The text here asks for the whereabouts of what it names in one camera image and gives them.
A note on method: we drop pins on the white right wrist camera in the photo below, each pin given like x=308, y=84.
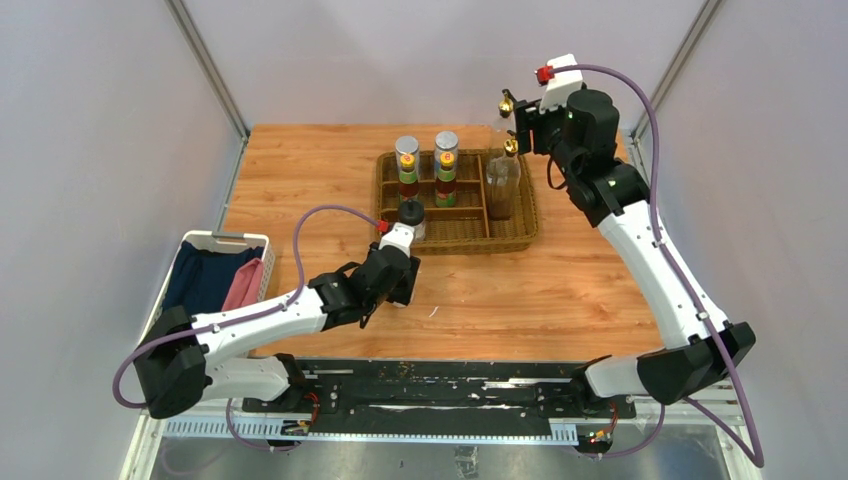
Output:
x=558, y=86

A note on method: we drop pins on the sauce bottle yellow cap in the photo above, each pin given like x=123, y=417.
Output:
x=445, y=180
x=408, y=179

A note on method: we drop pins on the white laundry basket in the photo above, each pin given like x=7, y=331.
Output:
x=224, y=242

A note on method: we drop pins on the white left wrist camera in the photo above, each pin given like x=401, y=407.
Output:
x=396, y=235

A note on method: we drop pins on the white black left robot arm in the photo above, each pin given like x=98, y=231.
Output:
x=184, y=360

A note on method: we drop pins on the clear oil bottle gold spout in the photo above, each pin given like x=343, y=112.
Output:
x=502, y=125

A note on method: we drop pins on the wicker divided tray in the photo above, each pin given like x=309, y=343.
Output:
x=468, y=227

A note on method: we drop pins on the aluminium frame post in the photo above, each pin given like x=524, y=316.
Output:
x=194, y=39
x=691, y=39

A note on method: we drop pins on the aluminium frame post right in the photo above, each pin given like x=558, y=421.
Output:
x=691, y=39

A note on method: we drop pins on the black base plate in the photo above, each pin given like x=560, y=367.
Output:
x=424, y=399

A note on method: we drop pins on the black-lid spice jar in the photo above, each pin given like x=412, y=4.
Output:
x=412, y=213

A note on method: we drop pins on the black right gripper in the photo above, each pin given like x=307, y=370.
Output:
x=530, y=118

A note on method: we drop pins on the oil bottle with brown residue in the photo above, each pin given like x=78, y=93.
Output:
x=502, y=176

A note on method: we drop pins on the pink cloth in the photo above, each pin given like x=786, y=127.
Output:
x=245, y=287

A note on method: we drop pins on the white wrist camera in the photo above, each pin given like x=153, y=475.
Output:
x=396, y=235
x=558, y=86

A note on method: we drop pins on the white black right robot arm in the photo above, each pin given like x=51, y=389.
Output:
x=700, y=345

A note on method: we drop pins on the navy blue cloth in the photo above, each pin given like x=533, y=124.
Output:
x=200, y=279

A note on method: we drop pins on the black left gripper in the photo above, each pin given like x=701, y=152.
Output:
x=403, y=291

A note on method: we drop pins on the silver-lid shaker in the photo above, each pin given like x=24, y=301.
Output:
x=407, y=150
x=446, y=145

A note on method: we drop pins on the aluminium frame post left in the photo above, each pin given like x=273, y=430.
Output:
x=194, y=39

